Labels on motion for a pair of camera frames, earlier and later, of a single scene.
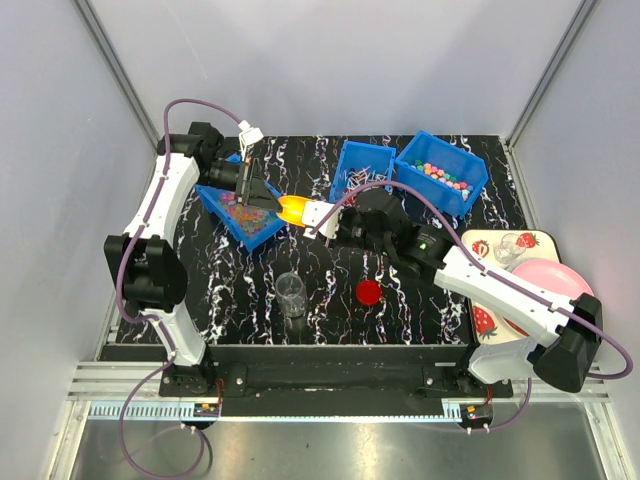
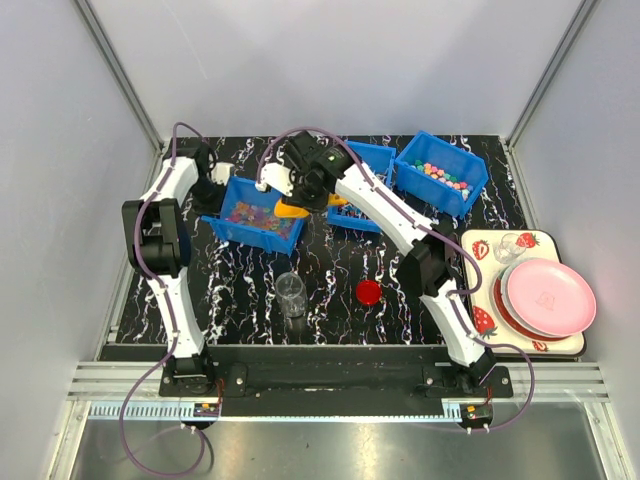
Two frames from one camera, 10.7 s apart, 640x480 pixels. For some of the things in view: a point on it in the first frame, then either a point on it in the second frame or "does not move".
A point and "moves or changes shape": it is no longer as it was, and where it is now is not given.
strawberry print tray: [501, 250] does not move
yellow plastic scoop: [292, 209] moves or changes shape
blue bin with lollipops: [359, 164] does not move
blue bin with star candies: [247, 223] moves or changes shape
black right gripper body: [351, 233] -> [304, 195]
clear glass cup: [508, 248] does not move
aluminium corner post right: [551, 69] does not move
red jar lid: [369, 292] does not move
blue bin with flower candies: [440, 173] does not move
